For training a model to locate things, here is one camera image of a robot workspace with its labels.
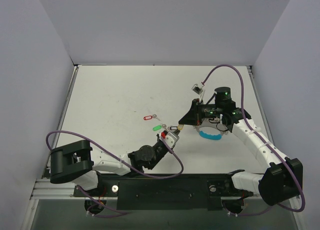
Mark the red tag key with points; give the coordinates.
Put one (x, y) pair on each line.
(149, 117)

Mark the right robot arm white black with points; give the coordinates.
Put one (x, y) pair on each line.
(283, 176)

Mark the green tag key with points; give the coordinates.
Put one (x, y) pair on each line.
(158, 127)

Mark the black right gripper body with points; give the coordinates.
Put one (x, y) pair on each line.
(196, 113)

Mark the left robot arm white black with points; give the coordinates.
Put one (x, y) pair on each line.
(83, 161)

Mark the aluminium rail frame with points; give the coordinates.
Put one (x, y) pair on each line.
(43, 189)

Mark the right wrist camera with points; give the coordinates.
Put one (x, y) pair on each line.
(199, 89)

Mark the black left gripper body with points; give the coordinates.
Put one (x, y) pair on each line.
(163, 141)

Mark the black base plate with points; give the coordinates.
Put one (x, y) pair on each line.
(185, 192)

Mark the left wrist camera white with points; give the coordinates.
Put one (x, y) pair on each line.
(169, 138)

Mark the yellow tag key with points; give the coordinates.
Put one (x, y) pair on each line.
(180, 127)

